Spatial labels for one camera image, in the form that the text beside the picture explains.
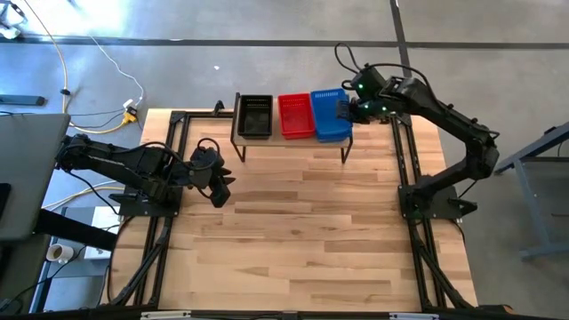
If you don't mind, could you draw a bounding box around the black right camera cable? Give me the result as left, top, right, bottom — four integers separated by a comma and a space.
333, 42, 430, 90

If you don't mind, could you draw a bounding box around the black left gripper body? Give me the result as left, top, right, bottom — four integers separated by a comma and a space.
190, 147, 226, 190

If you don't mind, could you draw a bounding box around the pale cable bundle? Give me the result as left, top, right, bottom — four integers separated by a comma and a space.
41, 180, 128, 211

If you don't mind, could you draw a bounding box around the red plastic basket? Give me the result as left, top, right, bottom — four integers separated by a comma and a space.
277, 92, 317, 140

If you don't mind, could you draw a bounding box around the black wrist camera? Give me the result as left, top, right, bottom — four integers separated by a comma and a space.
349, 65, 387, 100
208, 181, 233, 209

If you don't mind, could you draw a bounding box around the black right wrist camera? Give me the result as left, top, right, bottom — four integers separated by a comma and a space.
349, 65, 387, 100

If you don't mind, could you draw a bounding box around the blue plastic basket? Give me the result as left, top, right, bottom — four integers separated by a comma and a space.
309, 87, 355, 144

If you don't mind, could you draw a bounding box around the white floor object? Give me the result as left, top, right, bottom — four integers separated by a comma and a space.
0, 2, 28, 40

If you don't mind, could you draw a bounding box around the black camera cable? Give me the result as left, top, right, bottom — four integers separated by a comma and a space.
333, 42, 430, 90
132, 136, 222, 201

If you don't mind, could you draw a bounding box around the wooden shelf with black legs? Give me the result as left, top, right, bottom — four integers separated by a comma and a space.
229, 92, 356, 164

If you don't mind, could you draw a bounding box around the white label strip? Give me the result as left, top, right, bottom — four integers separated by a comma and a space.
140, 310, 192, 320
389, 312, 440, 320

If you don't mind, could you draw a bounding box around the blue-grey metal table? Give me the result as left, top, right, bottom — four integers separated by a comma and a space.
488, 120, 569, 261

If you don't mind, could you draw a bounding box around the black plastic basket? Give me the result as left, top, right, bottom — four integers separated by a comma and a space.
236, 93, 275, 140

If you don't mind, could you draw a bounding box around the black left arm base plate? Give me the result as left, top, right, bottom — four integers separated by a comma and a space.
108, 182, 184, 219

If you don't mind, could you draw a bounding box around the black desk leg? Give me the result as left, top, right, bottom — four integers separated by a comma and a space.
35, 208, 119, 252

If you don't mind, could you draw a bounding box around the black aluminium table frame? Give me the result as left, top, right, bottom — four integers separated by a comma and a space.
100, 108, 480, 312

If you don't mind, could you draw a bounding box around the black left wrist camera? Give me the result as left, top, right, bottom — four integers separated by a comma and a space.
208, 181, 233, 209

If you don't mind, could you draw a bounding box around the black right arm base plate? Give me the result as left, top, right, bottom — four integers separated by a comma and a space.
397, 183, 479, 222

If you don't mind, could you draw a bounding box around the white cable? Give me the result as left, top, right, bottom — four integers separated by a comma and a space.
91, 37, 146, 108

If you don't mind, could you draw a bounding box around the yellow extension cable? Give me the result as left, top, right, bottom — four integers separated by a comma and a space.
21, 0, 139, 135

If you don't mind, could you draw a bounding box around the grey flat bar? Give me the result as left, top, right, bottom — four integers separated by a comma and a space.
0, 93, 46, 108

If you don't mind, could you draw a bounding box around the black left camera cable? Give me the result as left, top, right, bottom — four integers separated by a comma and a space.
132, 136, 222, 201

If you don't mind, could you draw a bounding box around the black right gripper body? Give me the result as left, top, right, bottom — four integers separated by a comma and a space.
351, 100, 395, 124

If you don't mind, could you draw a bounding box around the white box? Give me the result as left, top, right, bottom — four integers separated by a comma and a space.
84, 205, 121, 261

